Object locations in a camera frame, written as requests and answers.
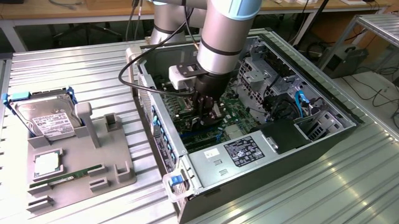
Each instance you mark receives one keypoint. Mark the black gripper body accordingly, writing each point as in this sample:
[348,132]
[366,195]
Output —
[211,85]

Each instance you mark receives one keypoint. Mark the black graphics card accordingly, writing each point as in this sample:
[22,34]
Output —
[187,121]

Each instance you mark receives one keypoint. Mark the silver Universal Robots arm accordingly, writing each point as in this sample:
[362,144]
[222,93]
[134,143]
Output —
[218,35]

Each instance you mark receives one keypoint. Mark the green motherboard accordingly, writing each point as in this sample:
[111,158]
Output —
[237,109]

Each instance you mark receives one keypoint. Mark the silver chipset heatsink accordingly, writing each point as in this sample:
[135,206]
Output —
[234,133]

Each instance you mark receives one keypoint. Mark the blue expansion slot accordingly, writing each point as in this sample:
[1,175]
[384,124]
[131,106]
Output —
[187,135]

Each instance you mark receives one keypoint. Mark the metal drive cage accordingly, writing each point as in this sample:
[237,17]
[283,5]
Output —
[265,77]

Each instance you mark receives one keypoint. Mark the grey power supply unit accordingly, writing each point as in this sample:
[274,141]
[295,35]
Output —
[230,161]

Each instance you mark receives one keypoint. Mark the black plastic air shroud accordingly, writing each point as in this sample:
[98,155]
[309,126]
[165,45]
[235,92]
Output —
[282,135]

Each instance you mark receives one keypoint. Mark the blue case latch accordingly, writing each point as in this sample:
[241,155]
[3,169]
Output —
[174,180]

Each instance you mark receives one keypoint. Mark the open black PC case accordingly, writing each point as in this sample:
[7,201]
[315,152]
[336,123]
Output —
[311,144]

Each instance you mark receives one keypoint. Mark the grey plastic parts rack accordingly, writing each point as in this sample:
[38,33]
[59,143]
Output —
[81,151]

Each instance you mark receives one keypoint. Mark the black box device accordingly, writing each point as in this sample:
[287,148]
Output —
[345,60]

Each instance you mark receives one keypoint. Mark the black chair base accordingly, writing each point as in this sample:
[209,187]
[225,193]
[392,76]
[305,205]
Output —
[87,30]

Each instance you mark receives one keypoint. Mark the green RAM stick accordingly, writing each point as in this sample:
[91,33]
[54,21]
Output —
[67,177]

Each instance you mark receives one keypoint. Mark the silver CPU chip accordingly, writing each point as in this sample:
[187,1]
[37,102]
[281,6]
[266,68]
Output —
[47,164]

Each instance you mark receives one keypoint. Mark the aluminium slat side table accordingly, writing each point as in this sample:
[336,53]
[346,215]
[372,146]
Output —
[377,25]

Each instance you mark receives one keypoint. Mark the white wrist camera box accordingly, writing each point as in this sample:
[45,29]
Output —
[182,78]

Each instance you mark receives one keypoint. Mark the hard disk with blue bracket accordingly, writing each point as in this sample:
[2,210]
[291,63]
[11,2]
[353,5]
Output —
[47,114]

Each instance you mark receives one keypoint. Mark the wooden desk with white frame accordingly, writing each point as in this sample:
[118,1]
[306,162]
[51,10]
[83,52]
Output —
[94,10]

